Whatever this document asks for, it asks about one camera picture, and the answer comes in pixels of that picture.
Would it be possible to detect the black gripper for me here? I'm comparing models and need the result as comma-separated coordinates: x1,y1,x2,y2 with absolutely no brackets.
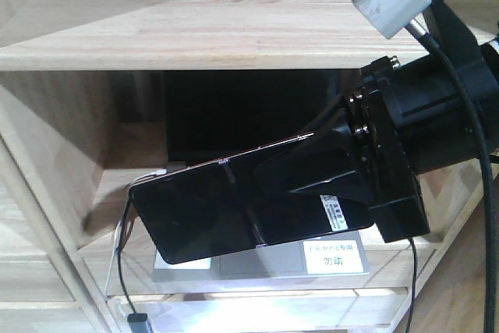
255,56,468,243

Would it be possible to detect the black smartphone with white label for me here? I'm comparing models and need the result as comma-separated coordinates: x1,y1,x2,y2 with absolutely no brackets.
128,133,373,264

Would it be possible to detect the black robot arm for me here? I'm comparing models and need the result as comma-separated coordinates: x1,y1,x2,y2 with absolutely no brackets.
255,12,498,243

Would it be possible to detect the wooden desk shelf unit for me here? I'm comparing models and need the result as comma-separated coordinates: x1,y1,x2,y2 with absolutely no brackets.
1,0,498,332

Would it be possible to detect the silver laptop computer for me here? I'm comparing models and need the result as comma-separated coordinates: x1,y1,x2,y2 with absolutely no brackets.
153,69,369,285

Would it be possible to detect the grey usb adapter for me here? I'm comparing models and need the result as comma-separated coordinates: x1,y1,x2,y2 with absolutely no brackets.
127,313,152,333

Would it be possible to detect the black right laptop cable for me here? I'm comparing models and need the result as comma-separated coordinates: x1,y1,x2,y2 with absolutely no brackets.
403,237,420,333

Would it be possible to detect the black camera cable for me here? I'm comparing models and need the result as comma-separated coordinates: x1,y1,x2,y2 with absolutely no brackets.
405,23,499,333

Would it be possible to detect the white usb cable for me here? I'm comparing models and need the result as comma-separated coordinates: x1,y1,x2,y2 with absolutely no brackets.
104,168,168,299

